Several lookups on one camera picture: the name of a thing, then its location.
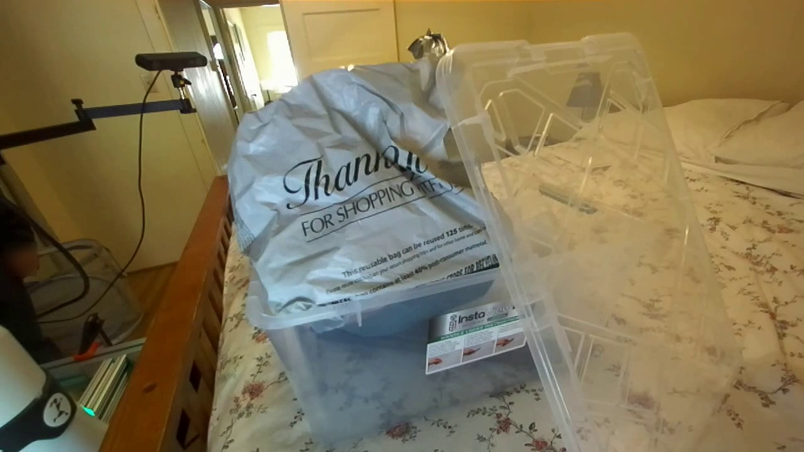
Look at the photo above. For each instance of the wooden bed frame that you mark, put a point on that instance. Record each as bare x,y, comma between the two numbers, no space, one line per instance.
167,334

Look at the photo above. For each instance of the white panel door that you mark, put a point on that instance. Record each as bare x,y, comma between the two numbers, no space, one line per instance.
340,39

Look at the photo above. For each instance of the floral bedsheet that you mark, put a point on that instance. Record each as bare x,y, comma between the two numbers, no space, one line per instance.
753,251

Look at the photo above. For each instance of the clear plastic bin with label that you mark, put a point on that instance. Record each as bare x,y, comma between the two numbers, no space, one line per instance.
368,377

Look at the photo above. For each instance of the black camera bar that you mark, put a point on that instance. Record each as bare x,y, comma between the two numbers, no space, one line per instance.
170,60

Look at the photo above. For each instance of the white pillow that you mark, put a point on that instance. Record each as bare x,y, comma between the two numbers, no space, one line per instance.
753,138

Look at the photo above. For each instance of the white device with black logo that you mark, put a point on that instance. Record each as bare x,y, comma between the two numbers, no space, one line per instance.
32,403

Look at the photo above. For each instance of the white product label sticker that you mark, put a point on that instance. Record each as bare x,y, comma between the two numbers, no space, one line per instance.
472,343

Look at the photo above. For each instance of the black equipment stand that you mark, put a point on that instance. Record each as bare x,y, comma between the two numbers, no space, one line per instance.
10,284

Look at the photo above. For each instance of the grey plastic shopping bag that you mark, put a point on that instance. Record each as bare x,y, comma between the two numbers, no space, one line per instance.
353,210

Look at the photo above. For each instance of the silver metal box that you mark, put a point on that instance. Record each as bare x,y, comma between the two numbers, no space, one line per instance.
103,386

